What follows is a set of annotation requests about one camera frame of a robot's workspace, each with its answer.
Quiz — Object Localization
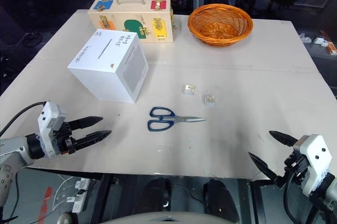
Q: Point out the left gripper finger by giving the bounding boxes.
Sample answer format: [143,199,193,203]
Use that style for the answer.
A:
[75,130,113,151]
[67,116,104,130]

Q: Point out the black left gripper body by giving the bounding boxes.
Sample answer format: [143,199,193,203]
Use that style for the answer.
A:
[52,121,80,156]

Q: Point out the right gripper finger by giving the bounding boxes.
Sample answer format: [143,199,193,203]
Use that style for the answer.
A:
[268,130,299,147]
[248,151,280,183]

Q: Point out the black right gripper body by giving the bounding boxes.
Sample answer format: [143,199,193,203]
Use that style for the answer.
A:
[275,146,310,189]

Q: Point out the white cardboard box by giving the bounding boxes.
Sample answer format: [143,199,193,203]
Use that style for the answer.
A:
[67,28,150,104]

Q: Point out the black table leg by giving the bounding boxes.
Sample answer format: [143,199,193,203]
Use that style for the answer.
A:
[249,179,266,224]
[91,173,113,224]

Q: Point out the dark rounded shape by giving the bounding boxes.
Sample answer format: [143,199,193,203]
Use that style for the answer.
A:
[203,179,240,223]
[141,178,173,216]

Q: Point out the white power strip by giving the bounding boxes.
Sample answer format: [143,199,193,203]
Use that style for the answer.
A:
[65,178,91,214]

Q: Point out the grey robot torso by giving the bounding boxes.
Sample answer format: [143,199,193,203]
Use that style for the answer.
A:
[101,209,239,224]

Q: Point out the orange brown floor box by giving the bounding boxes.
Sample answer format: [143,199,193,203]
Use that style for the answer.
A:
[320,30,337,57]

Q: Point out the wooden latch board box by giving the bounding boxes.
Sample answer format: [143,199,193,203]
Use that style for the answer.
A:
[87,0,175,44]

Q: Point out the orange wicker basket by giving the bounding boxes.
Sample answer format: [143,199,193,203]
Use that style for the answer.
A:
[187,3,254,47]

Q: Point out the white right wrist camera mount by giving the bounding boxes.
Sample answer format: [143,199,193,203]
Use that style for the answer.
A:
[293,134,333,197]

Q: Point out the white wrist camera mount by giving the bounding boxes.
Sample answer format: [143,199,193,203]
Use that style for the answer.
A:
[293,134,333,197]
[37,101,67,158]

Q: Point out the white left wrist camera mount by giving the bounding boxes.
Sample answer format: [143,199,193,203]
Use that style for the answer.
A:
[37,101,67,158]

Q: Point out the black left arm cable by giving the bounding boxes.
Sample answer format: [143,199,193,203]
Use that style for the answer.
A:
[0,101,49,136]

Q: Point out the blue handled scissors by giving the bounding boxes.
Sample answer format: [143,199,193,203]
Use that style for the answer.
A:
[147,106,207,133]

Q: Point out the black coiled floor cable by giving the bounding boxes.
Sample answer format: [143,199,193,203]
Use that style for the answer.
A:
[24,31,42,48]

